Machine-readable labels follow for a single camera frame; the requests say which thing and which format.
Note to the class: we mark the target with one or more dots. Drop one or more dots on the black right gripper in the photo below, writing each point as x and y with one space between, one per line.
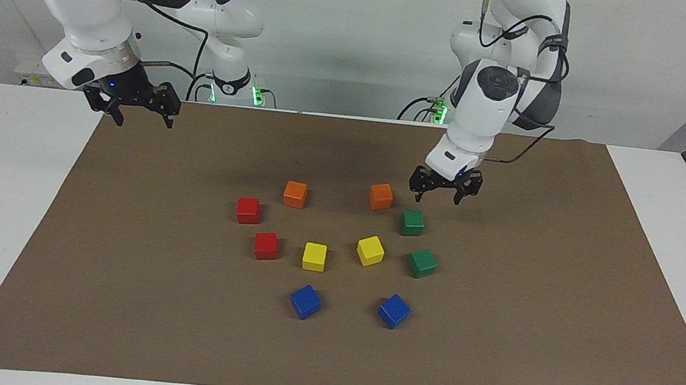
131 88

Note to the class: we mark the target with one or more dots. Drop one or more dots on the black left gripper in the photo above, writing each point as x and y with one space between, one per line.
449 182

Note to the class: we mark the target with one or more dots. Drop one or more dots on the green wooden cube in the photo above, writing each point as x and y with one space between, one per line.
412 223
422 263

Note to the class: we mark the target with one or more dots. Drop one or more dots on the red wooden cube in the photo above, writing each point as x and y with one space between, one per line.
247 210
265 245

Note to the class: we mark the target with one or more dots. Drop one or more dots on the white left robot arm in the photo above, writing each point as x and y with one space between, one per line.
484 118

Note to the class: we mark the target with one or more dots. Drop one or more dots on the orange wooden cube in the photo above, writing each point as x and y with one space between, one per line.
381 196
295 194

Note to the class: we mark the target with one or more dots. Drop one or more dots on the yellow wooden cube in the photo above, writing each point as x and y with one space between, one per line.
370 250
314 256

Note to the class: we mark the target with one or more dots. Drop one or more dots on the white power strip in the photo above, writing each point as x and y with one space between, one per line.
33 78

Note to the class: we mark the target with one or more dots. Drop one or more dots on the blue wooden cube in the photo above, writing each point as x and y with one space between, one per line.
305 301
393 311

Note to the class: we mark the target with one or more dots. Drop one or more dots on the brown paper table mat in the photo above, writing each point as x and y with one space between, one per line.
176 328

